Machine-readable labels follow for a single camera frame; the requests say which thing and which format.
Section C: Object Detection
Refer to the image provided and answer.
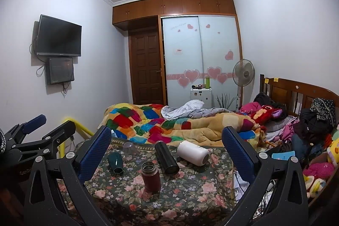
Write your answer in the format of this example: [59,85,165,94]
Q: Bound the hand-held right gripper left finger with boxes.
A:
[23,126,117,226]

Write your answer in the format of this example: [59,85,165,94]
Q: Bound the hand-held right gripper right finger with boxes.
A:
[220,126,310,226]

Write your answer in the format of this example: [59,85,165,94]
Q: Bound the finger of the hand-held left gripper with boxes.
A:
[4,114,47,146]
[11,120,76,161]

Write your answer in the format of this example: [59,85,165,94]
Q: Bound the dark green cup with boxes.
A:
[107,152,124,176]

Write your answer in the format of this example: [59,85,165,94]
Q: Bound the clear plastic cup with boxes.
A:
[122,142,140,157]

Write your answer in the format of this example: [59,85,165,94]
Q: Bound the white cup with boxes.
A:
[176,140,210,166]

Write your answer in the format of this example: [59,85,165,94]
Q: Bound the dark red cup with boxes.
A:
[141,162,161,193]

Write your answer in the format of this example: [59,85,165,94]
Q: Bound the black cup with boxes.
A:
[154,141,180,176]

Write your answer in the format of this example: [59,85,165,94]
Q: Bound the blue book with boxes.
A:
[271,150,296,161]

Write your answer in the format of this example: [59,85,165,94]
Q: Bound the pink cloth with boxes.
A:
[240,101,261,114]

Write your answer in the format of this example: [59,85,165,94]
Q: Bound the red plush toy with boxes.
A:
[250,105,285,126]

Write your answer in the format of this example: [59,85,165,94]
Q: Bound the potted plant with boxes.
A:
[216,94,236,111]

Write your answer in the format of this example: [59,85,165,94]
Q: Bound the floral cloth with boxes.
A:
[57,140,239,226]

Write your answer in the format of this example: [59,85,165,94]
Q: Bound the grey checked sheet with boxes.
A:
[161,100,231,121]

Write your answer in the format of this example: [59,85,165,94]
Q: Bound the colourful patchwork blanket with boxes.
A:
[98,103,268,148]

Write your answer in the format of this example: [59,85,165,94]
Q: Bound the small white cabinet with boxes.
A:
[190,87,213,109]

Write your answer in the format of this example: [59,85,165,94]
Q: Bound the wooden bed headboard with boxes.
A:
[260,74,339,121]

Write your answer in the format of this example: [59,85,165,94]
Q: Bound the standing fan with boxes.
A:
[232,59,255,111]

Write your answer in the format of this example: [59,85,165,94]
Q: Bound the pink fluffy toy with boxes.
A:
[303,162,335,180]

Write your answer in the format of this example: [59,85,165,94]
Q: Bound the black clothes pile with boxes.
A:
[299,108,335,142]

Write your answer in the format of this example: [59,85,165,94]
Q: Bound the yellow plush toy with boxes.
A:
[327,137,339,164]

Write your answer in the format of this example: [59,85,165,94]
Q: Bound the brown wooden door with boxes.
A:
[128,30,163,105]

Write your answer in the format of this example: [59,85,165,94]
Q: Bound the black patterned scarf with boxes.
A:
[310,98,336,122]

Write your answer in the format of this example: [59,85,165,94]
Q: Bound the sliding wardrobe with heart stickers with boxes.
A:
[160,14,243,111]

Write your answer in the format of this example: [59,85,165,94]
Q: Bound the wooden overhead cabinets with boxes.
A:
[112,0,237,31]

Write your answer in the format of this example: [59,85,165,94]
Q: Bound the yellow rail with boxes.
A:
[60,117,94,160]

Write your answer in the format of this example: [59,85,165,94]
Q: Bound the small wall monitor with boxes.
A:
[46,57,75,85]

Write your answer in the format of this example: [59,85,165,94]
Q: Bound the wall television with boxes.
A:
[36,14,82,57]

